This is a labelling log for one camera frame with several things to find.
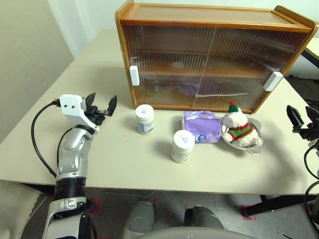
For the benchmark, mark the black table leg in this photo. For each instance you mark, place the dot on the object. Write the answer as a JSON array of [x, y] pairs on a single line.
[[274, 203]]

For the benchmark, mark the white plush bear toy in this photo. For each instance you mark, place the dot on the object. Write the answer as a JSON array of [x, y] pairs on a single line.
[[239, 122]]

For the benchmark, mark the black table frame bar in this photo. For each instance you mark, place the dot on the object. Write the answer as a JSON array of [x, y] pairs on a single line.
[[37, 189]]

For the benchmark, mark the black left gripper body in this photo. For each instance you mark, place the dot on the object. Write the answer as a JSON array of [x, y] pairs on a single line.
[[96, 114]]

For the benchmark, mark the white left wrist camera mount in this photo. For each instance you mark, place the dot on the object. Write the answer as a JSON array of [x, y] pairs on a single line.
[[71, 104]]

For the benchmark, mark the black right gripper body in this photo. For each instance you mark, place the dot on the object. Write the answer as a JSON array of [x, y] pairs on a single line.
[[310, 132]]

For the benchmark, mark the dark gray rounded shape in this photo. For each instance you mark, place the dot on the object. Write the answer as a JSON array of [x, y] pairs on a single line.
[[139, 219], [204, 216]]

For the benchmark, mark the light gray curved robot torso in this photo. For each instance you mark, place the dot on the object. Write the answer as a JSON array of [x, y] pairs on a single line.
[[189, 235]]

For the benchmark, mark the ribbed glass sliding door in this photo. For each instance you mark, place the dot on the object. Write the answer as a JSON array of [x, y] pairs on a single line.
[[249, 54], [169, 54]]

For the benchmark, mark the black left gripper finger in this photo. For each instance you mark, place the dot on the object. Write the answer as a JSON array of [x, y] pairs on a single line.
[[112, 105], [91, 100]]

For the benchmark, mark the purple tissue pack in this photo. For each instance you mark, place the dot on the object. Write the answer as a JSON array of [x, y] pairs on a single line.
[[202, 124]]

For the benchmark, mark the wooden cabinet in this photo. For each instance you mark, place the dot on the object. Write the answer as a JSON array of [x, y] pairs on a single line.
[[199, 15]]

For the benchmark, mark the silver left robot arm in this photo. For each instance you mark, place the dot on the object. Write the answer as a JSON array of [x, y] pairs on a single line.
[[72, 154]]

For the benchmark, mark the metal bowl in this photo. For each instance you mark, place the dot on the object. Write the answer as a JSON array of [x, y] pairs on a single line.
[[251, 150]]

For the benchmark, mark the beige side table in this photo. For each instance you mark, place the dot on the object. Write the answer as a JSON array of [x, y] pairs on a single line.
[[314, 53]]

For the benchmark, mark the wooden shelf board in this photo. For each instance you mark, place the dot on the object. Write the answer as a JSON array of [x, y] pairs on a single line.
[[224, 72]]

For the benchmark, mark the white lidded jar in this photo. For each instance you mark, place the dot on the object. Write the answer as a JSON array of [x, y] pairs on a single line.
[[183, 147], [145, 120]]

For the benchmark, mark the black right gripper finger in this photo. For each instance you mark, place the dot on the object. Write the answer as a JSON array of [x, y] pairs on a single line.
[[295, 119], [312, 115]]

